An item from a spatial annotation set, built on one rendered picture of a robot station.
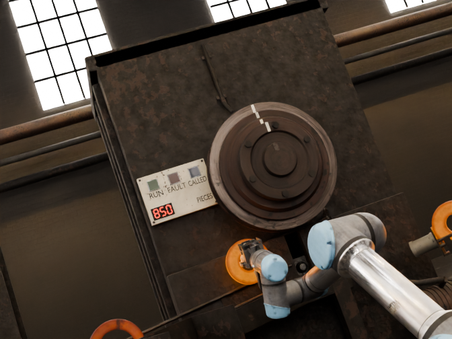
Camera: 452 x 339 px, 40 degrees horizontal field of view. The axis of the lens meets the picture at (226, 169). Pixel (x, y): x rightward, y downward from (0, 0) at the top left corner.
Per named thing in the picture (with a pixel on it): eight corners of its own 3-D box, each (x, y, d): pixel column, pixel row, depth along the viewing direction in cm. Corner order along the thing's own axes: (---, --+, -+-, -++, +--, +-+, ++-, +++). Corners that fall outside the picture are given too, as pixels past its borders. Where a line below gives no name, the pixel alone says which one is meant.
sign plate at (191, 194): (152, 226, 229) (136, 179, 231) (218, 204, 234) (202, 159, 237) (152, 225, 226) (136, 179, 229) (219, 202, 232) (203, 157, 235)
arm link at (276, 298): (305, 311, 192) (300, 276, 191) (275, 321, 187) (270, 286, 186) (290, 307, 199) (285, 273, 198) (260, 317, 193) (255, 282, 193)
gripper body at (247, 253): (256, 236, 212) (268, 241, 200) (264, 259, 213) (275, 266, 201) (235, 244, 210) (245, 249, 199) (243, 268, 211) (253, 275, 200)
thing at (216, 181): (232, 249, 223) (189, 128, 230) (350, 208, 233) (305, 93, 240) (235, 248, 216) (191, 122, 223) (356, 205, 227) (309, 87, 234)
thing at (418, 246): (418, 256, 226) (409, 241, 227) (441, 246, 222) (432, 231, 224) (416, 258, 220) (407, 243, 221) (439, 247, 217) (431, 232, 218)
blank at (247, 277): (217, 252, 220) (218, 251, 217) (255, 232, 224) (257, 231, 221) (239, 292, 218) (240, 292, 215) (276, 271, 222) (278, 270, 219)
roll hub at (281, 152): (253, 212, 216) (227, 136, 221) (326, 187, 223) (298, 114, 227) (257, 209, 211) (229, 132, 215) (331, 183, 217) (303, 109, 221)
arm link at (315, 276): (391, 198, 168) (309, 272, 206) (360, 205, 162) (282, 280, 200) (413, 235, 163) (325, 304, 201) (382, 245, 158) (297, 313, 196)
